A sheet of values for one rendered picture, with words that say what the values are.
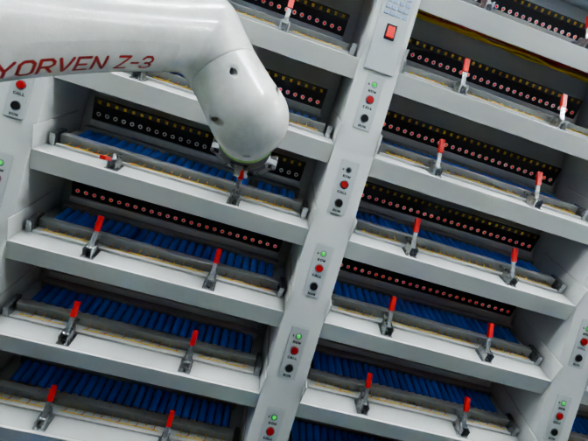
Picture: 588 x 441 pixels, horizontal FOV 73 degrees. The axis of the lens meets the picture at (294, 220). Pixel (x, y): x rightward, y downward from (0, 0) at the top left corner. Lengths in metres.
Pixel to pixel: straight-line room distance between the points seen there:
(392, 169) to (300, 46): 0.34
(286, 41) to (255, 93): 0.44
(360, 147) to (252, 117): 0.45
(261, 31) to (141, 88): 0.28
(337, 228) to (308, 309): 0.20
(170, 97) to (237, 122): 0.42
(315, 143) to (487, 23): 0.49
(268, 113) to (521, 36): 0.77
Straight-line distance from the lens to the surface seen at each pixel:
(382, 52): 0.98
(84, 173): 0.96
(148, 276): 0.94
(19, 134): 1.01
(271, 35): 0.96
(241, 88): 0.53
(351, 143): 0.93
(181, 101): 0.92
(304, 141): 0.91
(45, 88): 1.00
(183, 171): 0.97
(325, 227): 0.91
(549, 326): 1.28
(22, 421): 1.15
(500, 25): 1.13
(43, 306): 1.10
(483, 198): 1.05
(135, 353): 1.03
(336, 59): 0.96
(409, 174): 0.97
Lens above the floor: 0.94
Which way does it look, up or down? 2 degrees down
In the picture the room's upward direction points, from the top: 17 degrees clockwise
